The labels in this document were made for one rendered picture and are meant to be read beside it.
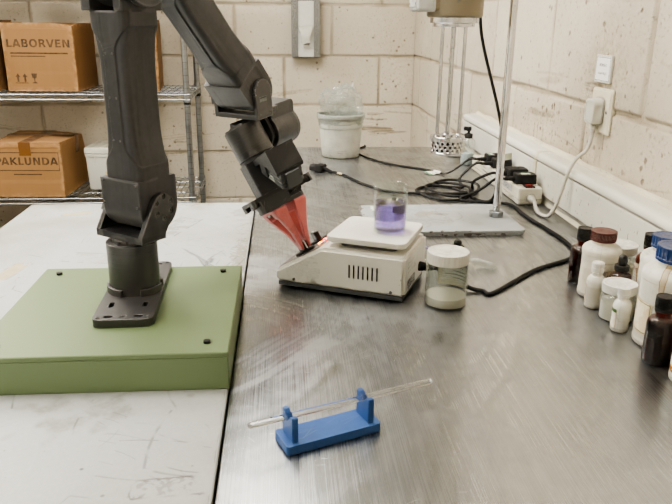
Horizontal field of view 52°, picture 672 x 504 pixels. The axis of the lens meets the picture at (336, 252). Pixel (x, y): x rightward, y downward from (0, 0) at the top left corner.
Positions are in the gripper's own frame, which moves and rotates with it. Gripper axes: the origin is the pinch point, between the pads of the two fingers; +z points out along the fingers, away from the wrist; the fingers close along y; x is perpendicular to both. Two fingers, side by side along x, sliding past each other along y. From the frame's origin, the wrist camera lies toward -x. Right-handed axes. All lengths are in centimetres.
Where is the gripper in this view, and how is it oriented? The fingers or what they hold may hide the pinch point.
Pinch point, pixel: (303, 243)
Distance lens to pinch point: 105.0
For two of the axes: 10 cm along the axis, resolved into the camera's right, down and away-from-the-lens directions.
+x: -3.5, 0.6, 9.3
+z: 4.6, 8.8, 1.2
